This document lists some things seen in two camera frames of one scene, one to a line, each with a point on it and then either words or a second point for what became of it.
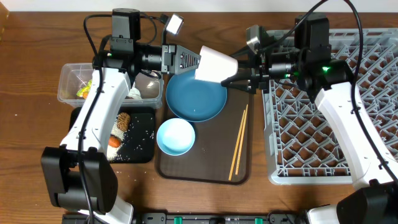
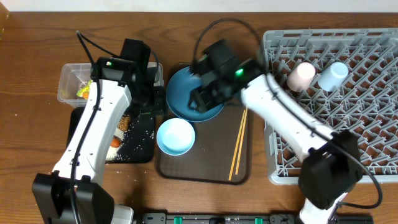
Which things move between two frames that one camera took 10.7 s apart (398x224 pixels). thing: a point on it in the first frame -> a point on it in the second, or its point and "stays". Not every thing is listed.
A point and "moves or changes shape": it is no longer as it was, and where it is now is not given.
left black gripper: [168, 59] -> [154, 101]
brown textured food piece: [123, 121] stays
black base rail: [295, 218] stays
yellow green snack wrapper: [84, 91] stays
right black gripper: [258, 72] -> [201, 97]
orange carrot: [114, 142] stays
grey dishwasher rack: [303, 147] stays
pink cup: [214, 66] moves or changes shape
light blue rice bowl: [176, 137] stays
